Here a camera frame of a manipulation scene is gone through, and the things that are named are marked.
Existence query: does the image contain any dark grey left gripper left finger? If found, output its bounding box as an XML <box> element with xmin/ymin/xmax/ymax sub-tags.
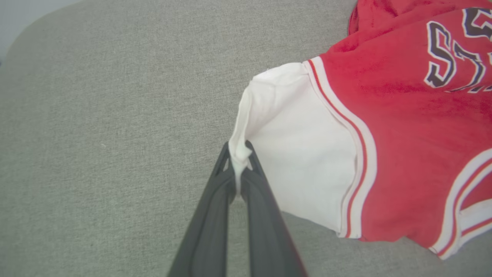
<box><xmin>167</xmin><ymin>142</ymin><xmax>236</xmax><ymax>277</ymax></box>

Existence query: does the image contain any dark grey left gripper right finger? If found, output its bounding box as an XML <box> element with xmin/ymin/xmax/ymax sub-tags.
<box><xmin>241</xmin><ymin>140</ymin><xmax>308</xmax><ymax>277</ymax></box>

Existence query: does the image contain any red and white basketball jersey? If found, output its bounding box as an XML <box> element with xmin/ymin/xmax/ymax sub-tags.
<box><xmin>228</xmin><ymin>0</ymin><xmax>492</xmax><ymax>261</ymax></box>

